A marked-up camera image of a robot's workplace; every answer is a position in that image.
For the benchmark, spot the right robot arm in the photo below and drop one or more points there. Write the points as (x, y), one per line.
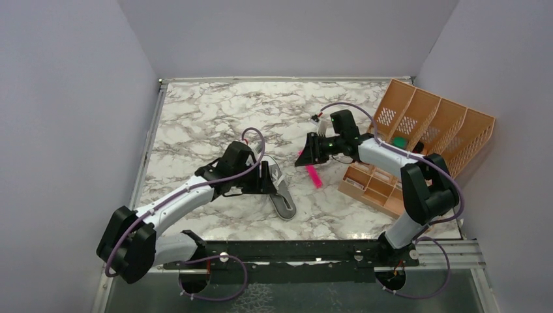
(428, 190)

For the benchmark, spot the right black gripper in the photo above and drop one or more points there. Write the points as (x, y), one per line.
(312, 153)

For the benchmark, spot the green cap item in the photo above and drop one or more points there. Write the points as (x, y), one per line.
(399, 142)

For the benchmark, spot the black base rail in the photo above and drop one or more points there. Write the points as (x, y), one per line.
(291, 261)

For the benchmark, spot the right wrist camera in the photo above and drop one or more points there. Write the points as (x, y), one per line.
(320, 123)

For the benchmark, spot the pink plastic bar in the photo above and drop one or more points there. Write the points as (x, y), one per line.
(315, 178)

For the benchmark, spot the orange plastic organizer tray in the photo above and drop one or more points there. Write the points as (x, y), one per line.
(431, 124)

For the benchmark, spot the grey canvas sneaker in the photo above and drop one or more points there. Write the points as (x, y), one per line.
(282, 200)

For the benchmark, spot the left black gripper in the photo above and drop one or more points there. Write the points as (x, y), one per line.
(261, 185)

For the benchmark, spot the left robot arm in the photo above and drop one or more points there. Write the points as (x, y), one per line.
(132, 242)

